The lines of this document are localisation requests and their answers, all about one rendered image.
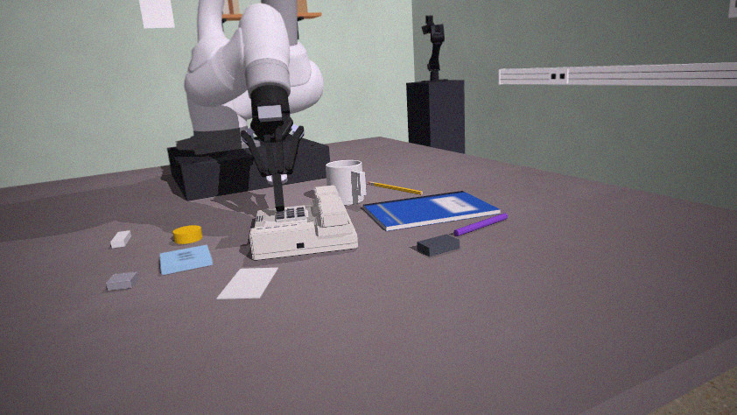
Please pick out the yellow short cylinder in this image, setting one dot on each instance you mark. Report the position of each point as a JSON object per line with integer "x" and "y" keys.
{"x": 187, "y": 234}

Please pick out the blue notebook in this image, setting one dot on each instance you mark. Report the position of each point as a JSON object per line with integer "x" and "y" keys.
{"x": 430, "y": 209}

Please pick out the white rectangular sheet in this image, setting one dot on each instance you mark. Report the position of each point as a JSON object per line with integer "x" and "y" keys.
{"x": 248, "y": 283}

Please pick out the purple cylinder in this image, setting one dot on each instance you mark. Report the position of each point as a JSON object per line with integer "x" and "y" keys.
{"x": 481, "y": 224}

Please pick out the white telephone handset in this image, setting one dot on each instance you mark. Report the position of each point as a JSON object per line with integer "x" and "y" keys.
{"x": 331, "y": 210}

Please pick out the light blue sticky note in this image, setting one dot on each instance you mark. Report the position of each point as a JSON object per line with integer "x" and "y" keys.
{"x": 186, "y": 259}

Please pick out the white mug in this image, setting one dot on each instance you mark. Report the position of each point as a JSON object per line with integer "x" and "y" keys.
{"x": 345, "y": 180}

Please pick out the yellow pencil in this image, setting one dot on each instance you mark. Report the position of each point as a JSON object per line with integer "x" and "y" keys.
{"x": 396, "y": 188}

